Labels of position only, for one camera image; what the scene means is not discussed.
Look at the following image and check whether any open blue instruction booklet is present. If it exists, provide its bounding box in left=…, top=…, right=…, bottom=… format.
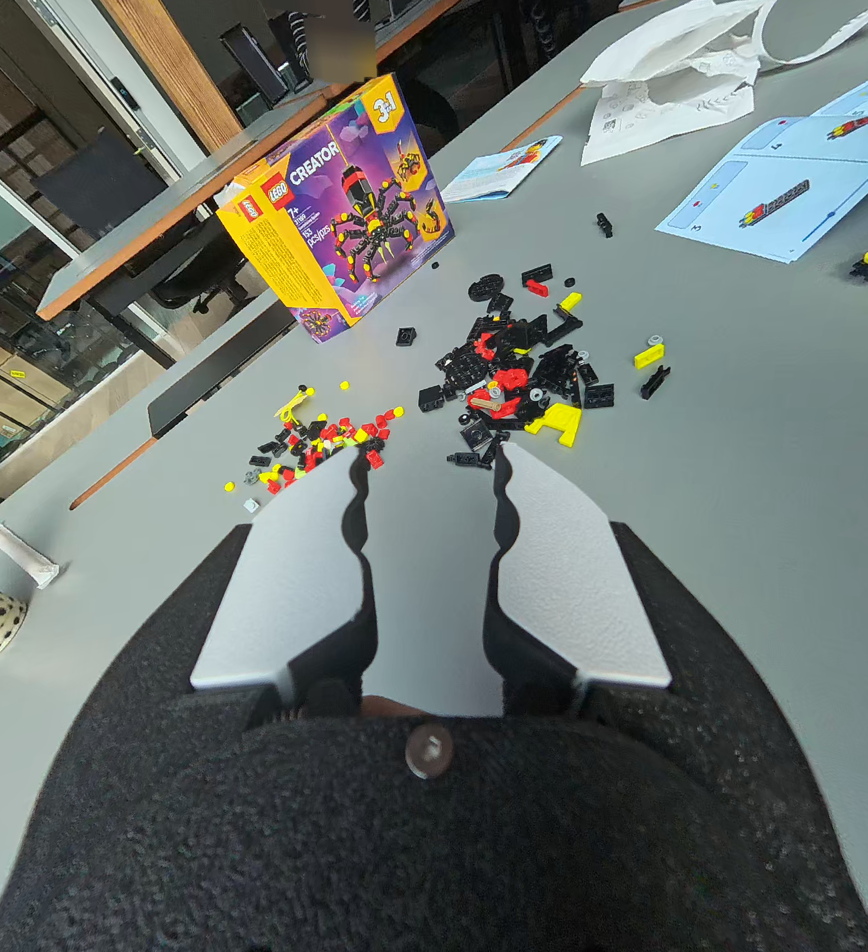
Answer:
left=655, top=56, right=868, bottom=263

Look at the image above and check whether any yellow wedge plate brick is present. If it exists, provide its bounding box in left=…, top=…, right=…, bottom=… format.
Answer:
left=523, top=402, right=583, bottom=448

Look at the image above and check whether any purple yellow toy brick box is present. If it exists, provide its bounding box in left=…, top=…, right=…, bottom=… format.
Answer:
left=216, top=73, right=455, bottom=346

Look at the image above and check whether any dark flat panel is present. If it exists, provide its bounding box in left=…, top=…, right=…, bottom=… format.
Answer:
left=32, top=130, right=167, bottom=239

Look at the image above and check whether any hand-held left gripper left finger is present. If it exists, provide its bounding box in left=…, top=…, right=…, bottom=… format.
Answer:
left=190, top=446, right=380, bottom=700

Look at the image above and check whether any neighbouring grey desk wooden edge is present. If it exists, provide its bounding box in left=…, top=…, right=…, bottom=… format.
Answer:
left=36, top=74, right=375, bottom=321

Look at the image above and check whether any black desk cable cover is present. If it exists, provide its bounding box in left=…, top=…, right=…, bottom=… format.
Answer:
left=147, top=301, right=297, bottom=440

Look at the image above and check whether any pile of small red yellow bricks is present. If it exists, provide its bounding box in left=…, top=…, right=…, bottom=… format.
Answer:
left=237, top=381, right=405, bottom=498

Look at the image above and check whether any black office chair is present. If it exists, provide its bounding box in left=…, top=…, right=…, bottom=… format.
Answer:
left=147, top=216, right=249, bottom=313

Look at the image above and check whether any white paper bag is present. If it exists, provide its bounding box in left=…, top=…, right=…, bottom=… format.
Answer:
left=579, top=0, right=868, bottom=167

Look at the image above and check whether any wooden pillar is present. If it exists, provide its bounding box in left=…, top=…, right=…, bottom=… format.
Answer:
left=99, top=0, right=245, bottom=153

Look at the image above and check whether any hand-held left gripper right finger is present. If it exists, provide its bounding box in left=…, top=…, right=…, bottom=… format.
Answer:
left=483, top=443, right=673, bottom=716

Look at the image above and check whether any small blue leaflet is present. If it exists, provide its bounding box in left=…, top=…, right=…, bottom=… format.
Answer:
left=441, top=135, right=563, bottom=204

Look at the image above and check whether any pile of black toy bricks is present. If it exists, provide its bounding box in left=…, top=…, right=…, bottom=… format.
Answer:
left=417, top=264, right=617, bottom=471

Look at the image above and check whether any white paper packet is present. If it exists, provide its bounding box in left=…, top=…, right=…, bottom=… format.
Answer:
left=0, top=521, right=60, bottom=590

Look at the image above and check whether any black monitor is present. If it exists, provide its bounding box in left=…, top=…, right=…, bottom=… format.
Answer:
left=220, top=22, right=289, bottom=105

